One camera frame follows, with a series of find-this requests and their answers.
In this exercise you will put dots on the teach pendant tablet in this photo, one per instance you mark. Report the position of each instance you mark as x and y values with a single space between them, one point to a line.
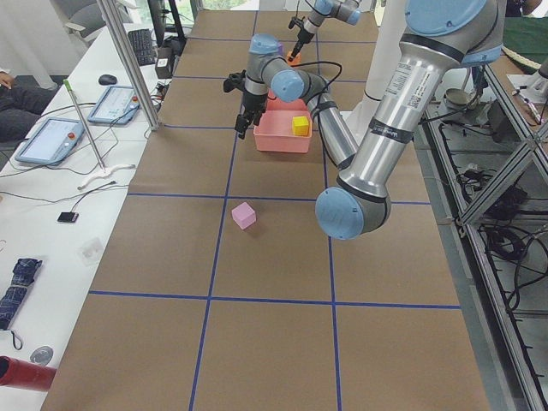
52 142
116 106

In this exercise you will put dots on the person in white shirt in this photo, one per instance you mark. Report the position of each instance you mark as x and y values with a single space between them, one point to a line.
21 107

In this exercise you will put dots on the orange foam block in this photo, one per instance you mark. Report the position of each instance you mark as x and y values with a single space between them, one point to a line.
293 60

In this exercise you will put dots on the pink plastic bin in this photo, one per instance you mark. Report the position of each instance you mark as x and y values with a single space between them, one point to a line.
275 131

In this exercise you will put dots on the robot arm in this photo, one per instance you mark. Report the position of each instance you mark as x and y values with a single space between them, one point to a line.
438 36
346 11

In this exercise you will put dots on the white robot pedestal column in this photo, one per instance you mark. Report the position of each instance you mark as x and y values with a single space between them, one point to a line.
385 57

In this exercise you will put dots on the red cylinder bottle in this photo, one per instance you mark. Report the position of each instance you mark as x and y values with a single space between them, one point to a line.
25 375

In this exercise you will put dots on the long metal grabber stick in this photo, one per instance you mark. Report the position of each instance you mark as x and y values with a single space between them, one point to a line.
84 124

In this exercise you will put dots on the far teach pendant tablet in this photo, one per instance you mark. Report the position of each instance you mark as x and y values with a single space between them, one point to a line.
116 106

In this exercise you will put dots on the small black phone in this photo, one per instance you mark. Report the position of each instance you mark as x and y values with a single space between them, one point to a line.
68 217

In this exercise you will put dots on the light pink foam block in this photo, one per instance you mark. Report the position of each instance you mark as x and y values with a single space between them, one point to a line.
243 215

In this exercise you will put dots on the round metal lid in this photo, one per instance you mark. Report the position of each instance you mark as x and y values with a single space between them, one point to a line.
42 355

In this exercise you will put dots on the clear plastic packet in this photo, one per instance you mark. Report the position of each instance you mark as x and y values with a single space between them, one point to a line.
91 252

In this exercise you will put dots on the black keyboard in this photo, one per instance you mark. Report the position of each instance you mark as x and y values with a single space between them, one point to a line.
142 46

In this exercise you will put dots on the near teach pendant tablet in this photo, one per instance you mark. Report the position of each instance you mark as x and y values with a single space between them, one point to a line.
52 142

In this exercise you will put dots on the aluminium frame post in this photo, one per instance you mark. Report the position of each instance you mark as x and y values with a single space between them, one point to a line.
113 21

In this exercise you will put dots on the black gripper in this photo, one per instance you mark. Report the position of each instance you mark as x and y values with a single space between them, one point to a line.
250 103
305 35

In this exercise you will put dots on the black computer mouse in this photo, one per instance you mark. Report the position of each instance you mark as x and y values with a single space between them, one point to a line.
107 80

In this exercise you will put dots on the black box with label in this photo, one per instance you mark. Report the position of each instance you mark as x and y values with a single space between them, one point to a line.
165 63

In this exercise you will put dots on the yellow foam block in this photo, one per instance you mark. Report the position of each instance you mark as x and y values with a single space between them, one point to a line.
300 126

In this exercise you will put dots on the folded dark blue umbrella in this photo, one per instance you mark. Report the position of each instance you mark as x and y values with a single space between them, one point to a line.
24 273

